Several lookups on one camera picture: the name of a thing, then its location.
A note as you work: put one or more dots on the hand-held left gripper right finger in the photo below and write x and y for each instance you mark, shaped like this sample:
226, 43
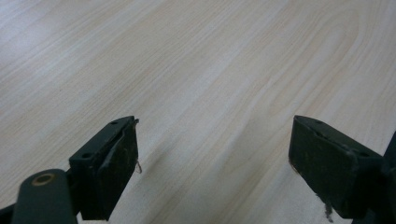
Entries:
327, 168

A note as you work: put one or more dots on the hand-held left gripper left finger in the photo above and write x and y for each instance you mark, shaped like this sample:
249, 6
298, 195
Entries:
104, 168

